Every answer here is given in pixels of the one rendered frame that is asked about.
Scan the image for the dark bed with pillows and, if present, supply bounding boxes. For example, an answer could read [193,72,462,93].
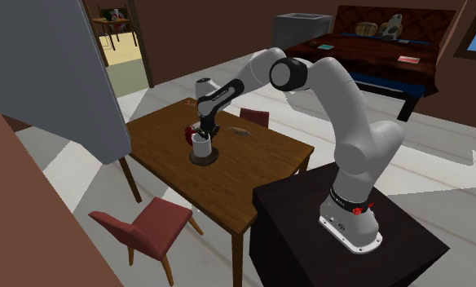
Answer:
[282,4,458,122]

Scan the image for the flat grey-brown oval object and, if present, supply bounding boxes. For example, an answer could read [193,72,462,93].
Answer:
[227,126,251,138]

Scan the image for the dark round coaster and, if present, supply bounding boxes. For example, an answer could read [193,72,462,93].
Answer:
[188,148,220,167]

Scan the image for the dark robot stand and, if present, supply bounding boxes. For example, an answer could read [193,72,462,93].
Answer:
[249,161,451,287]

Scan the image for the small wooden table with items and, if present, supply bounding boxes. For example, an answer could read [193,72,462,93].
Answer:
[90,5,139,52]

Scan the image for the red chair with wooden legs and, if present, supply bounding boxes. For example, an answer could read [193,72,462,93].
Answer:
[88,196,205,287]
[239,107,271,130]

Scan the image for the brown wooden table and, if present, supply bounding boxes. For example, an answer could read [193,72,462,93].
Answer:
[117,97,315,287]

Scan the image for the large grey flat panel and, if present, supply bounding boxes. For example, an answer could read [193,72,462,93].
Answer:
[0,0,133,166]

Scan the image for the white mug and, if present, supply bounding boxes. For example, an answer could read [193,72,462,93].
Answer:
[191,133,214,159]

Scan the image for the grey box cabinet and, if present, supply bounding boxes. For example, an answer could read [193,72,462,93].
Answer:
[271,12,334,51]

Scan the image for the red round object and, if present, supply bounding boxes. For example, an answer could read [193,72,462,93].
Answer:
[183,124,197,148]

